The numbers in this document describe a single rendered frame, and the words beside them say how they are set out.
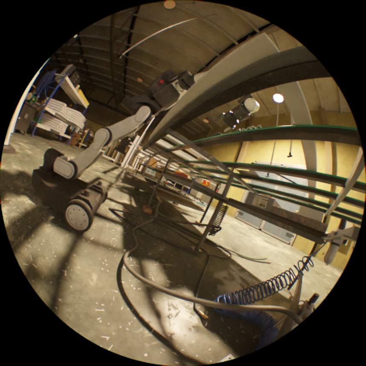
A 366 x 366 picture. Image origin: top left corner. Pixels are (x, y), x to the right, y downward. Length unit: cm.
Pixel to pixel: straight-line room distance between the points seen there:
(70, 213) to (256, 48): 100
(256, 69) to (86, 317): 85
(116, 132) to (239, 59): 81
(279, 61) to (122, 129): 89
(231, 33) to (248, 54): 780
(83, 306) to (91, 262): 25
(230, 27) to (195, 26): 187
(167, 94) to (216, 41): 767
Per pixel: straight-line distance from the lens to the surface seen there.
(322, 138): 48
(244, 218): 747
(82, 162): 95
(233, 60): 38
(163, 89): 100
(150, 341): 55
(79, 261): 68
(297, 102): 43
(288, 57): 33
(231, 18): 801
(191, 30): 876
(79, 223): 82
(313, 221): 76
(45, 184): 95
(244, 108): 72
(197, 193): 1035
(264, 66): 34
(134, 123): 89
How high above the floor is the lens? 52
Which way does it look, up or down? 1 degrees up
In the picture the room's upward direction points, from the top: 24 degrees clockwise
